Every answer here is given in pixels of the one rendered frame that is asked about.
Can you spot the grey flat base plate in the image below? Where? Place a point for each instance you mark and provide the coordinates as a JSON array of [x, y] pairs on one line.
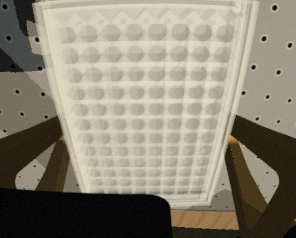
[[268, 96]]

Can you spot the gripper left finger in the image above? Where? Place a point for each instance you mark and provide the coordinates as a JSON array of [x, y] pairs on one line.
[[21, 148]]

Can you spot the clear plastic lid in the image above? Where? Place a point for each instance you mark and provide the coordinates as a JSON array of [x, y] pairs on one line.
[[147, 91]]

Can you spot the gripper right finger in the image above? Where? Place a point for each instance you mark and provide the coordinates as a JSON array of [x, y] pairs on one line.
[[278, 151]]

